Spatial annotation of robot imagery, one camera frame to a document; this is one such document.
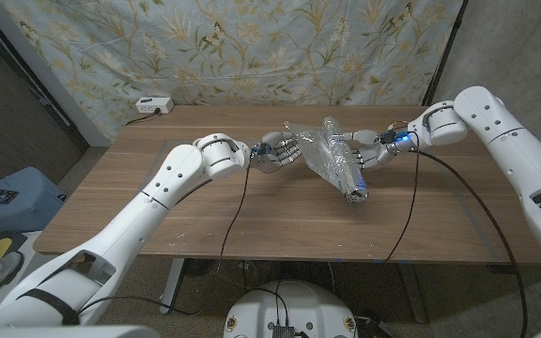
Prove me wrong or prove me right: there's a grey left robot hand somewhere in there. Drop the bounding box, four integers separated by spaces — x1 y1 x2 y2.
250 131 302 176

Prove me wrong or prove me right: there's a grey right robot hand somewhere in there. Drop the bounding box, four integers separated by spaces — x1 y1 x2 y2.
343 129 401 172

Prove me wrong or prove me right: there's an aluminum foil roll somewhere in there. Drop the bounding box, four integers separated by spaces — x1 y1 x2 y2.
284 115 369 205

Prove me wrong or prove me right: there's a floral printed backdrop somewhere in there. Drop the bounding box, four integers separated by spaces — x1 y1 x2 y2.
0 0 467 142

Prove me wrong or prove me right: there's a black backdrop pole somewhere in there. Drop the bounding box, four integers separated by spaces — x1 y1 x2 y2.
423 0 469 107

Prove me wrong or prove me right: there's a white power strip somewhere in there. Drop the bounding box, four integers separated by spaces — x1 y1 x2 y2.
135 97 175 115

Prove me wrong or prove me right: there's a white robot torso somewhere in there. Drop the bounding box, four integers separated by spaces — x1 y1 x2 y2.
223 280 360 338

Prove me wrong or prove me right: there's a blue plastic bin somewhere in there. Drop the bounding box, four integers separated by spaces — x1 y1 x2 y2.
0 166 68 235

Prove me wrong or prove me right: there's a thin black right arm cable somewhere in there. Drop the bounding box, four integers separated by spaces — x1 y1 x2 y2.
383 133 421 264

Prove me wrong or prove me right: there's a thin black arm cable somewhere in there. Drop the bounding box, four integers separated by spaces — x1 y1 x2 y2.
76 167 252 316
383 133 421 264

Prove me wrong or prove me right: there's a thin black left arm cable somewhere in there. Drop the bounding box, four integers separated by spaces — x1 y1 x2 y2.
76 167 252 316

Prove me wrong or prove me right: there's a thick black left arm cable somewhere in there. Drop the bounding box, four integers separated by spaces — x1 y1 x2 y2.
175 178 214 206

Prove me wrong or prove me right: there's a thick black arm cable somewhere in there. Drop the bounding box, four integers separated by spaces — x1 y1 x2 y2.
410 148 529 338
175 178 214 206

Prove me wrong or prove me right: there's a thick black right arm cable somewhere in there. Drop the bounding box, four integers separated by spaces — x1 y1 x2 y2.
410 148 529 338

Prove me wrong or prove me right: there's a black power strip cord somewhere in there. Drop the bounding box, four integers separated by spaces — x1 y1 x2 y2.
125 108 162 127

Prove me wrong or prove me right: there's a black torso cable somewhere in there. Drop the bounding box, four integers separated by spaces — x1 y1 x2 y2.
240 280 291 328

